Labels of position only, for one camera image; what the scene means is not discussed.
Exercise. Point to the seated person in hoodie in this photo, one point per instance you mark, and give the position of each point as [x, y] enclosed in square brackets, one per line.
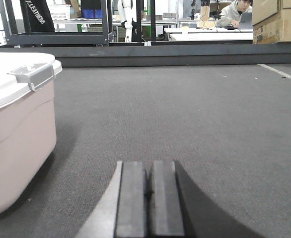
[231, 14]

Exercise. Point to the brown cardboard box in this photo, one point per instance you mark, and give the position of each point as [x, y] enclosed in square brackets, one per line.
[271, 21]

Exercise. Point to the black metal cart frame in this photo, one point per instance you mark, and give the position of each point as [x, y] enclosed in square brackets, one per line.
[55, 38]

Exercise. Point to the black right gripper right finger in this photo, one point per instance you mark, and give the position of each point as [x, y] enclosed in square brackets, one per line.
[178, 208]

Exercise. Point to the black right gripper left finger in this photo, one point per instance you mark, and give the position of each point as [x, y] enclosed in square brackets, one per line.
[121, 211]

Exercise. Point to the paper cup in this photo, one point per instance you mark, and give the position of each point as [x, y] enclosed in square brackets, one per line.
[184, 29]

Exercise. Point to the black jacket with lettering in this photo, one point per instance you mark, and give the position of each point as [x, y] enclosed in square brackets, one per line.
[38, 15]

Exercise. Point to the white humanoid robot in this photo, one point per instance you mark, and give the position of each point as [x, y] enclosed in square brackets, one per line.
[128, 15]

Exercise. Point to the white work table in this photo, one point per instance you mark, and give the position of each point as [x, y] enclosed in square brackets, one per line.
[215, 34]

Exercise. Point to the grey laptop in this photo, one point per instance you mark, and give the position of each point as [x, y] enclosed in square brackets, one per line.
[246, 21]

